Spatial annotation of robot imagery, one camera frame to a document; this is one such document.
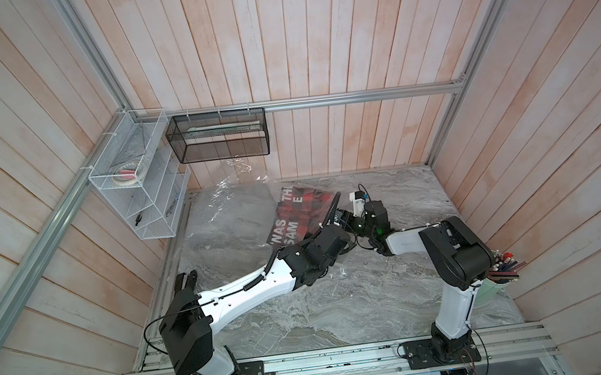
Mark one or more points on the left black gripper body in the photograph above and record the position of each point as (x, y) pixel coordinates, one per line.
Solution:
(325, 264)

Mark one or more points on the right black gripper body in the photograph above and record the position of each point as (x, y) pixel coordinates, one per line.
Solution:
(360, 228)

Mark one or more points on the red black plaid shirt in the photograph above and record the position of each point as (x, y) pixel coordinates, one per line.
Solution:
(300, 212)

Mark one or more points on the clear plastic vacuum bag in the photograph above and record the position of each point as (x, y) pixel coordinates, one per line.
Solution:
(228, 225)

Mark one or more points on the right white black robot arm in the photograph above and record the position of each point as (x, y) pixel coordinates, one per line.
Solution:
(462, 261)

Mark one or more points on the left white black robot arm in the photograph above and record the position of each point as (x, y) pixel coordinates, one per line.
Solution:
(194, 319)

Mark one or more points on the green cup with pencils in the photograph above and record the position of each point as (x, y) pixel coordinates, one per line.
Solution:
(503, 272)

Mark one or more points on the tape roll on shelf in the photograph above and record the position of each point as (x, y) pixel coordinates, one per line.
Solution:
(129, 174)

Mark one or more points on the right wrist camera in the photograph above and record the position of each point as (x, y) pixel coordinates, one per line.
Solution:
(358, 199)

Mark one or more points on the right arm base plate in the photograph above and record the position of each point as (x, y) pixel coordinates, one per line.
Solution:
(439, 351)

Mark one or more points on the black wire mesh basket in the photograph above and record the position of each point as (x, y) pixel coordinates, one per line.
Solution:
(219, 135)

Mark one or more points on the aluminium front rail frame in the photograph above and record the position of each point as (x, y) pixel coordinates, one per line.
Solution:
(498, 344)

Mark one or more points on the white wire mesh shelf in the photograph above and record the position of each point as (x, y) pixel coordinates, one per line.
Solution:
(152, 209)

